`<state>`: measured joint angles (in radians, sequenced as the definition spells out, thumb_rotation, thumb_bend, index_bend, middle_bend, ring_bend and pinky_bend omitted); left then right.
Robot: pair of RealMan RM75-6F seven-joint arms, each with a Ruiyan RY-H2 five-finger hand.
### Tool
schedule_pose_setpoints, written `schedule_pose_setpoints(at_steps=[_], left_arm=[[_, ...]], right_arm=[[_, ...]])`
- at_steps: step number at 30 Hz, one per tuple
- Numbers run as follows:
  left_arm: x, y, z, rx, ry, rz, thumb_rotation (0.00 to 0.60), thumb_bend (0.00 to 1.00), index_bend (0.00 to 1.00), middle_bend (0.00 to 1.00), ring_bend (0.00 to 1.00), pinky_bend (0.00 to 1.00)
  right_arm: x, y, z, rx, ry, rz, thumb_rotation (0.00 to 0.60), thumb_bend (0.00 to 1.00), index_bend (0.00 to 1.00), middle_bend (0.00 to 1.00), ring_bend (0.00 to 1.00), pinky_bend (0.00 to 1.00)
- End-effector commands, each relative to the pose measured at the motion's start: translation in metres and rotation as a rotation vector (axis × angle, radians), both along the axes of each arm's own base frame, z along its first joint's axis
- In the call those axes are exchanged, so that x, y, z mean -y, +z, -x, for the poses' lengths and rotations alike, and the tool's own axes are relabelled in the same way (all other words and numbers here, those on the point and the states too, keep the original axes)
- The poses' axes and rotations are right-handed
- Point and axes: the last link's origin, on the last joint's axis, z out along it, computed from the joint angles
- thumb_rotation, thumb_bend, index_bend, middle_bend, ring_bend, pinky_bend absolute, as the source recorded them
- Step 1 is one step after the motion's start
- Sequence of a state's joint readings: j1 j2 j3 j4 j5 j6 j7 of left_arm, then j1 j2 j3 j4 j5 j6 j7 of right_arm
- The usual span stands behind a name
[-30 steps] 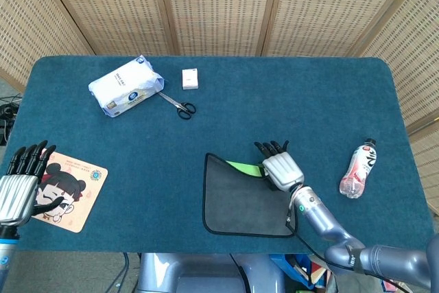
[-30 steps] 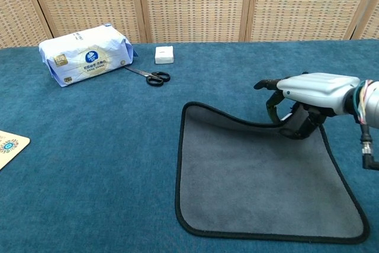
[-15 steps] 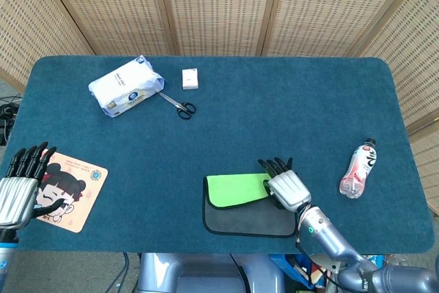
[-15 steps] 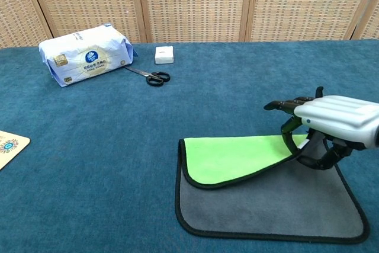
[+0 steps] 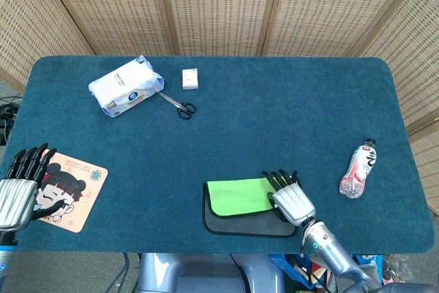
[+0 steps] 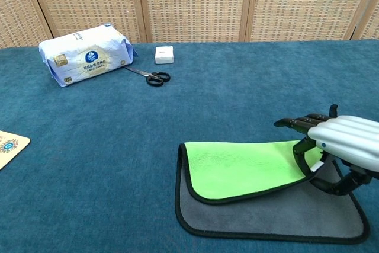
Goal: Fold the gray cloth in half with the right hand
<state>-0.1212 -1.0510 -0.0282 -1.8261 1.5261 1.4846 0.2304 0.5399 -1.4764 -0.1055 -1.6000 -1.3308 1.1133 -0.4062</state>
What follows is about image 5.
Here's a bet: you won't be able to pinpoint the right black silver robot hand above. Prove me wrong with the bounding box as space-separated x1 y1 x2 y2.
262 169 317 227

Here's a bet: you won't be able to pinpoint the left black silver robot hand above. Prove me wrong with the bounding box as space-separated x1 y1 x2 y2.
0 142 65 233

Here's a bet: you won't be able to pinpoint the grey green microfibre cloth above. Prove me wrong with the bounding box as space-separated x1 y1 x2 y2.
202 176 300 238

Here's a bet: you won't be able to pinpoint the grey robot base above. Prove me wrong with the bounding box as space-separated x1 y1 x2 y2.
136 253 286 293

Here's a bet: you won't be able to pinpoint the cartoon girl mouse pad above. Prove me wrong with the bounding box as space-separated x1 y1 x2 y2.
34 148 109 234

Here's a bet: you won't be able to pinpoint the blue crate with clutter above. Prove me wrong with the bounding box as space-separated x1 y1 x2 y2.
269 253 390 293

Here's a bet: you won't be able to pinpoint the clear pink drink bottle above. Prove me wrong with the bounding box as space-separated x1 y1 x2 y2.
339 138 378 200

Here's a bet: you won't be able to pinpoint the blue felt table cover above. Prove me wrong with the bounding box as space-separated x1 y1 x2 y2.
0 55 431 256

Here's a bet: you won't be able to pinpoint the white blue tissue pack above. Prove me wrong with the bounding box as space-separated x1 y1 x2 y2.
88 54 165 118

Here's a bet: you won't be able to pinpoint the small white pink box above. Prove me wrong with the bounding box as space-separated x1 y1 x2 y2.
181 68 200 91

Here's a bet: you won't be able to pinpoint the bamboo folding screen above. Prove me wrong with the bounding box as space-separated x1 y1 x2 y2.
0 0 439 218

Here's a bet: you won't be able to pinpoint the black cable on base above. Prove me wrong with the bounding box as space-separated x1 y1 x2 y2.
228 253 254 293

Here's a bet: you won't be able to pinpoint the black floor cables bundle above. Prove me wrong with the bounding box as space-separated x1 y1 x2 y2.
0 93 22 147

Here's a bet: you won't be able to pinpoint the blue floor cables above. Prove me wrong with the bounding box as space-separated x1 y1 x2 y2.
108 253 133 293

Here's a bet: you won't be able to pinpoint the black handled scissors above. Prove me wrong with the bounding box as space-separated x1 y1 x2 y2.
157 91 198 121

